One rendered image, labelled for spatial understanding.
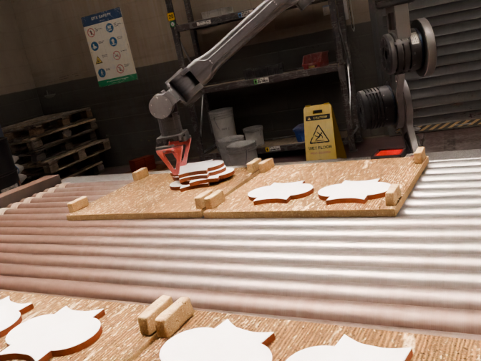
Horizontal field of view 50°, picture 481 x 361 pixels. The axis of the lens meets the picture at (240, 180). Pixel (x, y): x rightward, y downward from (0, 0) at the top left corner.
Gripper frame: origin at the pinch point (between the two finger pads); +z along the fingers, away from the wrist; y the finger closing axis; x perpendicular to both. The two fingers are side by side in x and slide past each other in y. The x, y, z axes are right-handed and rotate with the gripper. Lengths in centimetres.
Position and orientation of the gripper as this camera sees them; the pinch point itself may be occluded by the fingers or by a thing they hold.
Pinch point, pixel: (179, 167)
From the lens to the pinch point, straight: 139.6
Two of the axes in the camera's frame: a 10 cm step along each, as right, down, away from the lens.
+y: -0.9, 2.5, -9.6
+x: 9.8, -1.5, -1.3
